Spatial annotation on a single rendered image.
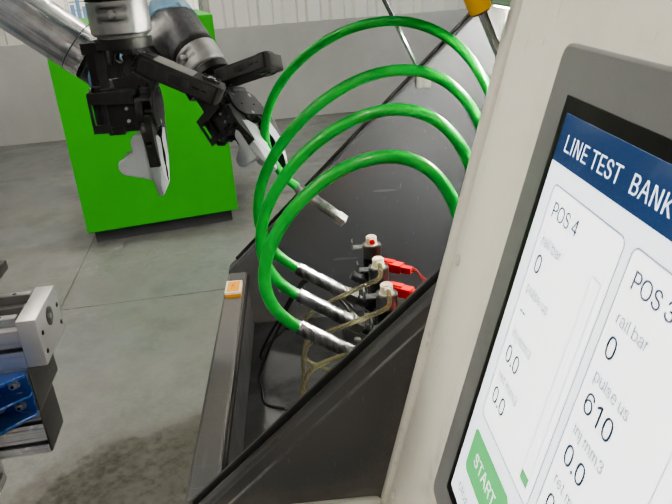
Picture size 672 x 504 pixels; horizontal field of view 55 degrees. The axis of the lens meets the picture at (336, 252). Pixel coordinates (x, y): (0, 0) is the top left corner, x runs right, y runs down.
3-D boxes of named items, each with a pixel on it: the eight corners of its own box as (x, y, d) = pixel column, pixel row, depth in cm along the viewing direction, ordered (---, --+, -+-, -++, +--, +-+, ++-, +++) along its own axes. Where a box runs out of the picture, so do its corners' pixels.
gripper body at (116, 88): (109, 127, 91) (91, 37, 86) (171, 122, 91) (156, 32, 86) (94, 140, 84) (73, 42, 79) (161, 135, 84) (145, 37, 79)
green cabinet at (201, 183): (221, 185, 508) (196, 8, 456) (239, 220, 432) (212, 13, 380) (94, 204, 484) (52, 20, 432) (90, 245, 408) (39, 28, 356)
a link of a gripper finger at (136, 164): (128, 197, 91) (115, 132, 87) (171, 194, 91) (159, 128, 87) (123, 204, 88) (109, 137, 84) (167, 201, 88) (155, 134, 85)
